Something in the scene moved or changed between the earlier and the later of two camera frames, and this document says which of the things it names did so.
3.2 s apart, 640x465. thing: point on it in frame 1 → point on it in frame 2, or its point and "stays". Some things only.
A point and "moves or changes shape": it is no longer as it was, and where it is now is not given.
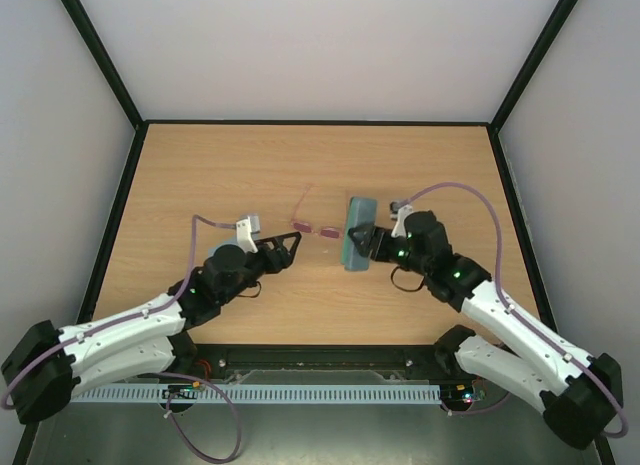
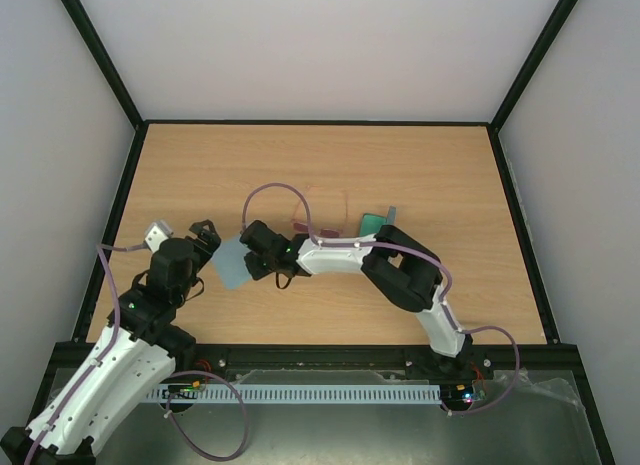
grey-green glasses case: (359, 211) moves or changes shape
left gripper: (283, 258) → (212, 239)
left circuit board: (182, 391) stays
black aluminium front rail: (224, 358) stays
